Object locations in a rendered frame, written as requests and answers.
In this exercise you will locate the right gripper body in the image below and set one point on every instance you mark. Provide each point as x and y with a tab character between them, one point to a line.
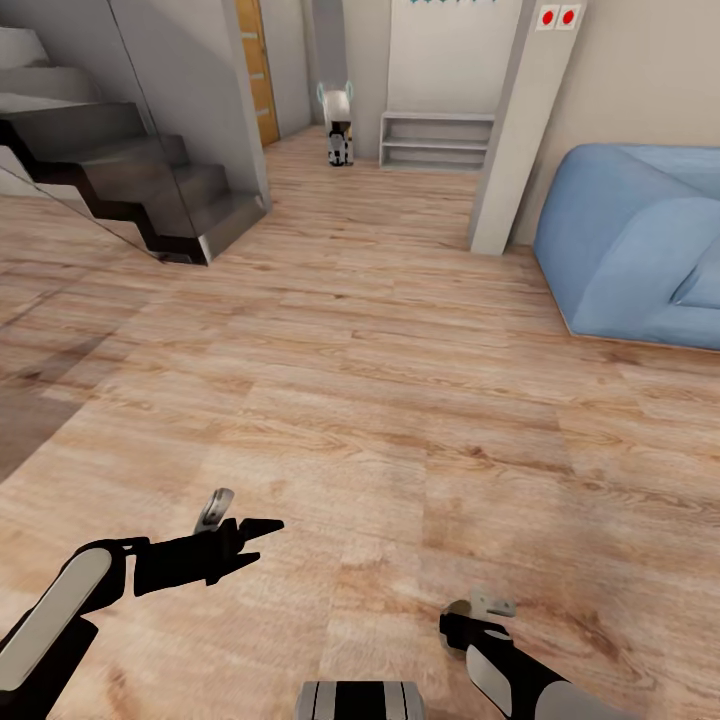
460	627

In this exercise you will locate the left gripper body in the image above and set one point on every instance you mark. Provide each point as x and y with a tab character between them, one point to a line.
206	556

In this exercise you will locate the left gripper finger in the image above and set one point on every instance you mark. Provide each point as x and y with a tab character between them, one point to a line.
242	560
251	528

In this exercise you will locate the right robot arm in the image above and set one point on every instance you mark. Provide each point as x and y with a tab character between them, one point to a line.
520	686

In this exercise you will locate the sofa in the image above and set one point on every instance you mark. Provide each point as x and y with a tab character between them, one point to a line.
628	240

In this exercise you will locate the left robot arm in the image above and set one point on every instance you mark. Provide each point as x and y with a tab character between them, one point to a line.
43	650

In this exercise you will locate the pillar candle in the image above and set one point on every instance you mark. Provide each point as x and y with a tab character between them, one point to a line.
461	607

